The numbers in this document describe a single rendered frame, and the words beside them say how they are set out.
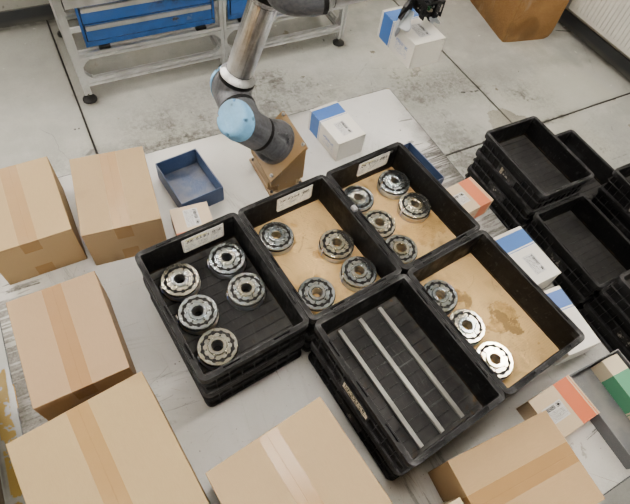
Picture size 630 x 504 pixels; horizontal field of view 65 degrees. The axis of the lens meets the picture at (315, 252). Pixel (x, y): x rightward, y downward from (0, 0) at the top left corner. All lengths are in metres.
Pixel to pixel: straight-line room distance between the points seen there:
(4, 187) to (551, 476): 1.65
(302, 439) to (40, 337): 0.69
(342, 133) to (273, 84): 1.49
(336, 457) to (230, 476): 0.23
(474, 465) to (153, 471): 0.72
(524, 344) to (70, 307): 1.21
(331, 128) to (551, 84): 2.34
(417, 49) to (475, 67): 2.11
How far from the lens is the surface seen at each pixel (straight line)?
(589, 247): 2.47
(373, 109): 2.12
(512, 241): 1.73
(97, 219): 1.54
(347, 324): 1.36
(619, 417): 1.72
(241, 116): 1.53
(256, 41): 1.53
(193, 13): 3.13
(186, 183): 1.79
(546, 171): 2.49
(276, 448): 1.17
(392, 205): 1.61
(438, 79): 3.60
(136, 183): 1.60
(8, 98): 3.42
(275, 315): 1.35
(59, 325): 1.40
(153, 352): 1.48
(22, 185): 1.69
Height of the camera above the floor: 2.05
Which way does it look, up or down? 57 degrees down
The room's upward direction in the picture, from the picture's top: 11 degrees clockwise
